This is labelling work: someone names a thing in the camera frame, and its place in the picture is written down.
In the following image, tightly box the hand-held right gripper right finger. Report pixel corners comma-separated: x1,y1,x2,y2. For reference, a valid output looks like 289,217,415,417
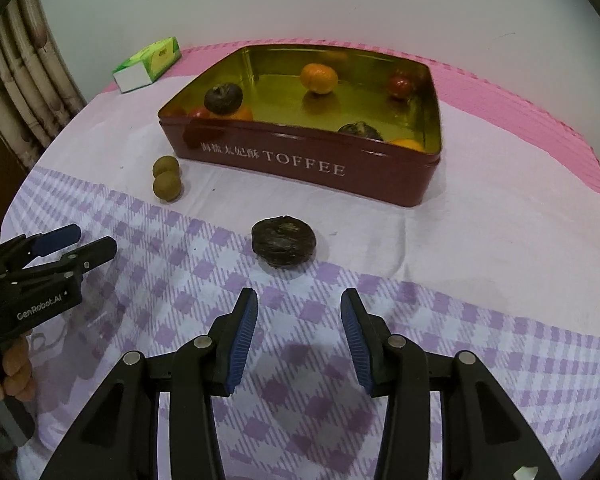
340,288,563,480

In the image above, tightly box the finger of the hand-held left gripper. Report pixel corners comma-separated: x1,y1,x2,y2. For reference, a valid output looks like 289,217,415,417
5,236,118,283
0,224,82,267

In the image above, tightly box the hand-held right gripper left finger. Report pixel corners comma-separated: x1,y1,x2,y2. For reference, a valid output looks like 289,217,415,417
39,287,259,480

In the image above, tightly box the large dark water chestnut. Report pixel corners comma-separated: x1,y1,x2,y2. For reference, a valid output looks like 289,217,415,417
251,216,317,270

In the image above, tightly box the dark red tin box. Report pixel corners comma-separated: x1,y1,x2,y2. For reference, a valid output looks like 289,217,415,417
157,45,442,209

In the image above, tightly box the oval orange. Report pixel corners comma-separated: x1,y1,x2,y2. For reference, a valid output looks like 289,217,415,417
390,138,426,154

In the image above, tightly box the round mandarin orange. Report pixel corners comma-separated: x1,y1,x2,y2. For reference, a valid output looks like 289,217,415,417
300,62,339,96

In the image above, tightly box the person's left hand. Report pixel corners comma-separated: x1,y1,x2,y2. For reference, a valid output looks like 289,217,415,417
0,332,38,417

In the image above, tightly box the brown longan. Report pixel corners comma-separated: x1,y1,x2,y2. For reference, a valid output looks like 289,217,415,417
152,170,182,203
152,155,180,178

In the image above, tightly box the purple plaid cloth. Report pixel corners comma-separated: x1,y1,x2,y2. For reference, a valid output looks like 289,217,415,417
0,62,600,480

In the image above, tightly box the green tissue pack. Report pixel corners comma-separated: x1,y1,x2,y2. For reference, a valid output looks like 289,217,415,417
112,36,182,94

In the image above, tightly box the pink foam mat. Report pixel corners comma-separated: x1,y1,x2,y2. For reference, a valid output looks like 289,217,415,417
100,39,600,196

